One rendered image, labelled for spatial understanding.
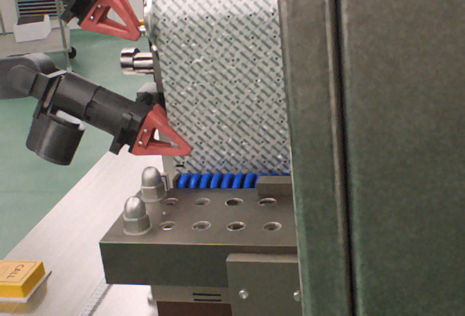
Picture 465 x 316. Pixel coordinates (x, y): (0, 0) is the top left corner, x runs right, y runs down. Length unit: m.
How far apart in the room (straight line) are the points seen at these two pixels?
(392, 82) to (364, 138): 0.01
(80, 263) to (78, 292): 0.09
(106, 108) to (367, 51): 0.96
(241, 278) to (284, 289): 0.05
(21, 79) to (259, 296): 0.45
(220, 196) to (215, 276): 0.14
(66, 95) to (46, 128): 0.06
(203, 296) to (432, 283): 0.82
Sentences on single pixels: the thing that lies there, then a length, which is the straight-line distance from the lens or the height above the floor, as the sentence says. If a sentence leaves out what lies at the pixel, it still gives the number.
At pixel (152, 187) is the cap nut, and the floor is 1.05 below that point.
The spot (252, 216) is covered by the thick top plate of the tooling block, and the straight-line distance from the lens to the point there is 0.99.
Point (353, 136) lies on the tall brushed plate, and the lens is 0.16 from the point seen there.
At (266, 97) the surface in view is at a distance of 1.06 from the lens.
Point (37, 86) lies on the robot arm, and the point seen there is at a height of 1.18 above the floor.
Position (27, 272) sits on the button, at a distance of 1.18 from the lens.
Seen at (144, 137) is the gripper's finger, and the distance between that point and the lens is 1.11.
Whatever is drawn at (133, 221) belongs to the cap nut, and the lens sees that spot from 0.98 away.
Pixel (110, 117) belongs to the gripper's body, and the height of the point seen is 1.13.
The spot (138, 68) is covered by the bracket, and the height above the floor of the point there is 1.17.
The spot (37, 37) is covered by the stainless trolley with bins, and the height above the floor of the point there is 0.28.
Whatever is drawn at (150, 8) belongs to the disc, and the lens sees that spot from 1.06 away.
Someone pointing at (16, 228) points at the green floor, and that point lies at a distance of 3.59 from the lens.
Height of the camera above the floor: 1.46
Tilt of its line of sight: 20 degrees down
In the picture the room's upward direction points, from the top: 6 degrees counter-clockwise
